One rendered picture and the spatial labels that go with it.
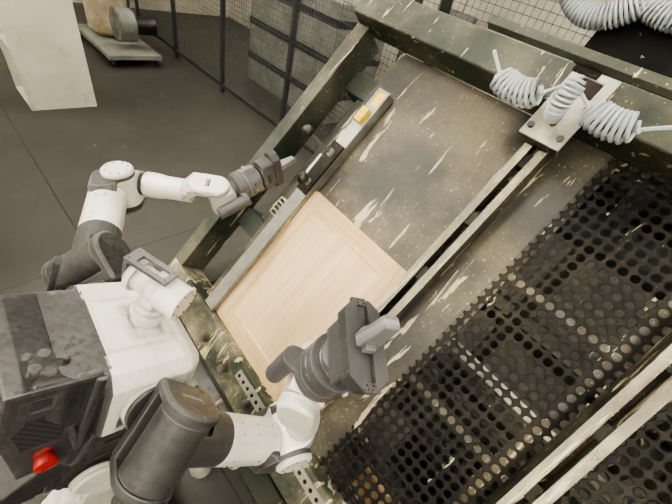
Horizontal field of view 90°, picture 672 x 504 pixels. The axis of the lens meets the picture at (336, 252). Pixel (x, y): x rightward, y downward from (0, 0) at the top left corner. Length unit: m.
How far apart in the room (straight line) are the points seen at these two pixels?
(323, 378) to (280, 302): 0.66
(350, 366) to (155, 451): 0.34
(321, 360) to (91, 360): 0.37
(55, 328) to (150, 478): 0.28
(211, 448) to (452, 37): 1.14
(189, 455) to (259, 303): 0.63
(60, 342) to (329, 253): 0.69
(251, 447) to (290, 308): 0.49
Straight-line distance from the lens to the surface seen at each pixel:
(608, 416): 0.90
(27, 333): 0.71
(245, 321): 1.21
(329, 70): 1.34
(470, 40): 1.15
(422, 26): 1.23
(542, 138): 0.95
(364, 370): 0.44
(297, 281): 1.10
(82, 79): 4.80
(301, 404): 0.57
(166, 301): 0.66
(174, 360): 0.70
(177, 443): 0.63
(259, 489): 1.80
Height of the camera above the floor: 1.95
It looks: 41 degrees down
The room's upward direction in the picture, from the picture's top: 18 degrees clockwise
